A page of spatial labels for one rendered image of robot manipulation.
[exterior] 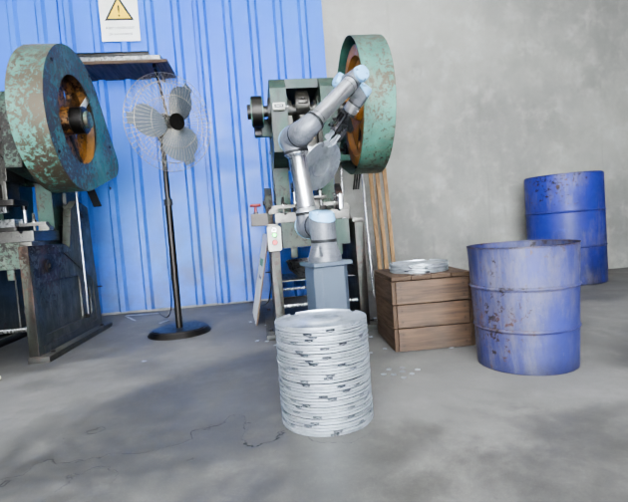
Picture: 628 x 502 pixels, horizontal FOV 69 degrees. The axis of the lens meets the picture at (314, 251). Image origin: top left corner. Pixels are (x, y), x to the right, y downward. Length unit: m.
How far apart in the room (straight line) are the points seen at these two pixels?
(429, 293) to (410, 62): 2.70
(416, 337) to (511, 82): 3.12
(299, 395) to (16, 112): 2.03
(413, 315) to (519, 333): 0.52
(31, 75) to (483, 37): 3.62
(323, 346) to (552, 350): 0.92
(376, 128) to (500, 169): 2.16
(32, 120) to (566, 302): 2.54
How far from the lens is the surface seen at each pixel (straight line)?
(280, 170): 3.02
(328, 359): 1.34
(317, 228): 2.01
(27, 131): 2.75
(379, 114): 2.60
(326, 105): 2.13
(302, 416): 1.42
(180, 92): 3.05
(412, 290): 2.15
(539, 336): 1.88
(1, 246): 2.95
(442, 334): 2.23
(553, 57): 5.06
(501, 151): 4.60
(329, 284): 2.00
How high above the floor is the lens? 0.61
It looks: 3 degrees down
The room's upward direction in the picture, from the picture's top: 4 degrees counter-clockwise
